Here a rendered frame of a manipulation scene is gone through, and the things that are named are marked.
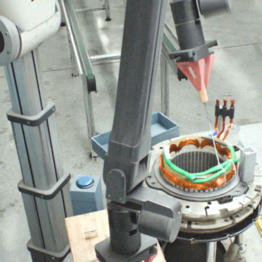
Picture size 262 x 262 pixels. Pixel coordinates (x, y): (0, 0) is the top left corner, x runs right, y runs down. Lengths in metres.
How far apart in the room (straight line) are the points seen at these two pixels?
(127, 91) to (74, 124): 2.79
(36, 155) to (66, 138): 1.97
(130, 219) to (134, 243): 0.06
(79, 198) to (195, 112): 2.37
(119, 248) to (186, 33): 0.48
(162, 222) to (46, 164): 0.71
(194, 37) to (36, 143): 0.57
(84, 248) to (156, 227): 0.33
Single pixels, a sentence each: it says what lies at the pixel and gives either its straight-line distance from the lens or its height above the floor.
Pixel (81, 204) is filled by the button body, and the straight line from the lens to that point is 1.34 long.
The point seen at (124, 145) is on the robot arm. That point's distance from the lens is 0.78.
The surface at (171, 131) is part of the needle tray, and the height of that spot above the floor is 1.06.
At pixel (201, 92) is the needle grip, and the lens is 1.12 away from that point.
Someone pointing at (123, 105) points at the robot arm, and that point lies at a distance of 0.77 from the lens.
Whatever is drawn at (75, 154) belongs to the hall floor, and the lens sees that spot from 3.23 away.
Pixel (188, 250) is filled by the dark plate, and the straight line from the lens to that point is 1.49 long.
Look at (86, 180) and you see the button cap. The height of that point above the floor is 1.04.
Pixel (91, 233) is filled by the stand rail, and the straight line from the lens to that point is 1.12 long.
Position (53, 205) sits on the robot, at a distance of 1.54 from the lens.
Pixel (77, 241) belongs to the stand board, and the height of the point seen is 1.07.
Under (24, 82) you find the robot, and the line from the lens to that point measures 1.33.
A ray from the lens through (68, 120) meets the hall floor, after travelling 3.59.
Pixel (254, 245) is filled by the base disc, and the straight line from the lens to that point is 1.49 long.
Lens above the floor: 1.87
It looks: 34 degrees down
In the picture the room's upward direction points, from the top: 3 degrees counter-clockwise
